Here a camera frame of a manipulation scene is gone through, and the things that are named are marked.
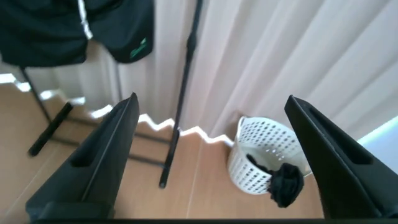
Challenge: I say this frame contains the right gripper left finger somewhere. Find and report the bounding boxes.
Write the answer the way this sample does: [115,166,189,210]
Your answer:
[25,92,141,221]

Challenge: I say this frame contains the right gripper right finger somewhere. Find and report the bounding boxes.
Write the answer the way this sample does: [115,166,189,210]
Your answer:
[284,95,398,220]

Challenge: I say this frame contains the black shorts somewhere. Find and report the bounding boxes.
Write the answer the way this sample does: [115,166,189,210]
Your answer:
[0,0,155,68]

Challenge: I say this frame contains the white laundry basket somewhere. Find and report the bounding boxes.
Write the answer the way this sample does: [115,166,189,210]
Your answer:
[227,116,313,196]

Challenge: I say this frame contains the black clothes rack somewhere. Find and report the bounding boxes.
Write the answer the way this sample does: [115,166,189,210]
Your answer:
[18,0,205,190]

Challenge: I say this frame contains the black garment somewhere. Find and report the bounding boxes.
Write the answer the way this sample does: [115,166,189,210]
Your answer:
[246,153,305,208]

